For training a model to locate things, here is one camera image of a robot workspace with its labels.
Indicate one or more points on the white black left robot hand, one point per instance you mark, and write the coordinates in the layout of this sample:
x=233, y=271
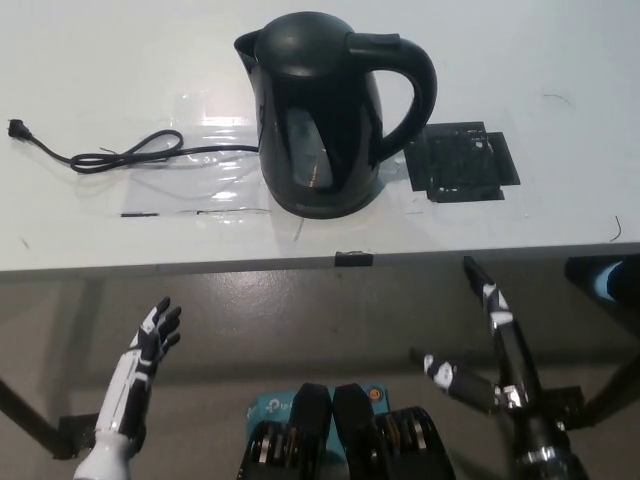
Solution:
x=131, y=385

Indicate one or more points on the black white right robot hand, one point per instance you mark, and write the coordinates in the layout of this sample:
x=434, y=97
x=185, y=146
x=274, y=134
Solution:
x=515, y=360

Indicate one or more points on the black electric kettle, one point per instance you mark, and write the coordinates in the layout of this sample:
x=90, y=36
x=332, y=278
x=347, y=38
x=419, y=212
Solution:
x=320, y=75

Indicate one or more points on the black table leg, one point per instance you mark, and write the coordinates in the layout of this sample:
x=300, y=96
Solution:
x=612, y=382
x=30, y=412

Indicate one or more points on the blue object under table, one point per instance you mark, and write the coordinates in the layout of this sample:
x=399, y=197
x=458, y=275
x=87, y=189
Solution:
x=606, y=280

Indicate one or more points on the teal router box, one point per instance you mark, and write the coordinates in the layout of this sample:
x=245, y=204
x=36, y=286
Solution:
x=270, y=406

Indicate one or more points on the thin black tape strip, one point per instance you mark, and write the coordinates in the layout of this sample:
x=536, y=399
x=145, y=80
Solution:
x=139, y=215

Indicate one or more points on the black ribbed robot torso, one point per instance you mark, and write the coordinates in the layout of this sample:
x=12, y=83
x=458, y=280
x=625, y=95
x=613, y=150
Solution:
x=350, y=440

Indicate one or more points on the small black edge tape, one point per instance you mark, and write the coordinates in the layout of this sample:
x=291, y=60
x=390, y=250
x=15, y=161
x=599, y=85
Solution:
x=354, y=258

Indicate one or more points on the clear plastic film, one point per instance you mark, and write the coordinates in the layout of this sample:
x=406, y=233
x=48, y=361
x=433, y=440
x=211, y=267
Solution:
x=225, y=177

